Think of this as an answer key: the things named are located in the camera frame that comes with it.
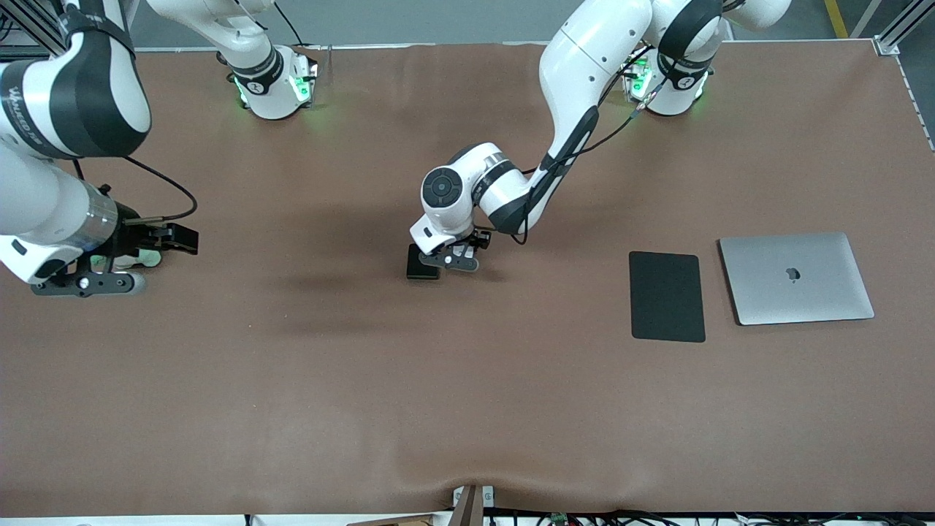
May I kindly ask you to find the dark green rectangular block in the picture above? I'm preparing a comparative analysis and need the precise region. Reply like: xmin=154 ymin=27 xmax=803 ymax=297
xmin=406 ymin=244 xmax=441 ymax=281

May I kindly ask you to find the black mouse pad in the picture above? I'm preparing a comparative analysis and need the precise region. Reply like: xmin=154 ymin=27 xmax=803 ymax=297
xmin=629 ymin=251 xmax=707 ymax=343

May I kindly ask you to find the brown table cover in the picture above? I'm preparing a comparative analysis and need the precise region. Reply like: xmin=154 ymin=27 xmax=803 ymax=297
xmin=0 ymin=40 xmax=935 ymax=517

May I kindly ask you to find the silver closed laptop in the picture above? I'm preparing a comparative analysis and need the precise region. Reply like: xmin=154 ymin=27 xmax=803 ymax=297
xmin=718 ymin=232 xmax=876 ymax=327

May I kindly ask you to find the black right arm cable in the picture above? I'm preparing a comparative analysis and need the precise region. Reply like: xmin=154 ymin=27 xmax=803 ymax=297
xmin=73 ymin=156 xmax=199 ymax=222

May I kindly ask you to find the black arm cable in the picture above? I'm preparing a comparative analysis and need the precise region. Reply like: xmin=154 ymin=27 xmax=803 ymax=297
xmin=511 ymin=44 xmax=669 ymax=246
xmin=73 ymin=156 xmax=199 ymax=222

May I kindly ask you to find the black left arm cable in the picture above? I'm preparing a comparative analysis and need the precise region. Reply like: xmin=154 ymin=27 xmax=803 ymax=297
xmin=511 ymin=44 xmax=669 ymax=246

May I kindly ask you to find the aluminium frame profile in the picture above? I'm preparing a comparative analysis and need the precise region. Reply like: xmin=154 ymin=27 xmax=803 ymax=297
xmin=0 ymin=0 xmax=74 ymax=59
xmin=874 ymin=0 xmax=935 ymax=56

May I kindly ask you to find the small metal bracket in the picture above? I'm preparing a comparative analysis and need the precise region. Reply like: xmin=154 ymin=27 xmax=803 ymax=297
xmin=453 ymin=486 xmax=496 ymax=509

